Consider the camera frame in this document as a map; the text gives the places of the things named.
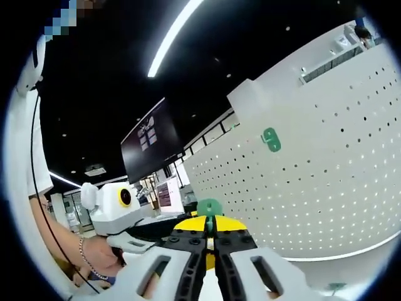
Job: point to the large black wall screen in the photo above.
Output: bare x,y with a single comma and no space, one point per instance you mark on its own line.
150,147

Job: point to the white perforated mounting plate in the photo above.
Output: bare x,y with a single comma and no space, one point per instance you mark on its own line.
313,188

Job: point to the person's white shirt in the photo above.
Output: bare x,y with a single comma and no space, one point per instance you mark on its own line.
22,141

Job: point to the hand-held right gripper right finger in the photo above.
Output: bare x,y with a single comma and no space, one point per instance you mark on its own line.
233,241

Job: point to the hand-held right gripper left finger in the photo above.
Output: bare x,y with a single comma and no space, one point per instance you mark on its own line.
188,241

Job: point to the person's left hand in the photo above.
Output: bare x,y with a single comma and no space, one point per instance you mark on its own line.
100,254

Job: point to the open laptop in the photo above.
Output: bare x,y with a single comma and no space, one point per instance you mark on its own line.
169,196

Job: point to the white ceiling light strip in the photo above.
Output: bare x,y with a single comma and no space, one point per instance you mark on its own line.
169,40

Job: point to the white worn device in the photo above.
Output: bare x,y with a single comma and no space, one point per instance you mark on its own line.
28,78

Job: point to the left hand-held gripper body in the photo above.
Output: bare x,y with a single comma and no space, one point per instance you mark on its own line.
106,213

